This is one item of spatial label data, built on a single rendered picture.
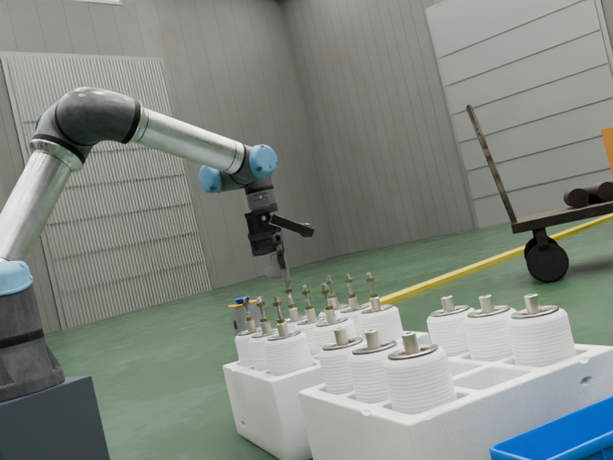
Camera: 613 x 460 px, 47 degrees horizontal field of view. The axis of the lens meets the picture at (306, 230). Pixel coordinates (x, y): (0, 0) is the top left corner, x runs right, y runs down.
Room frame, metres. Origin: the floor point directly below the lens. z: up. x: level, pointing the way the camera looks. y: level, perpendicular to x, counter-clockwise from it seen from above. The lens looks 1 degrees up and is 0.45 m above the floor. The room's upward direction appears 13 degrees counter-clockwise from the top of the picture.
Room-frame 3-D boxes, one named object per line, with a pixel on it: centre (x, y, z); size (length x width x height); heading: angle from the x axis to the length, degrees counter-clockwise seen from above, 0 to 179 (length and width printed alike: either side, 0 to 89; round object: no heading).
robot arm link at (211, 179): (1.73, 0.16, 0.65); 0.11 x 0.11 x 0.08; 41
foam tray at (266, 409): (1.70, 0.04, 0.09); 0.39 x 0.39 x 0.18; 22
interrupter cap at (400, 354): (1.03, -0.11, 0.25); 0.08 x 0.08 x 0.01
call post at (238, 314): (1.93, 0.22, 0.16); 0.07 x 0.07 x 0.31; 22
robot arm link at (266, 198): (1.80, 0.09, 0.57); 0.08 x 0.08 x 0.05
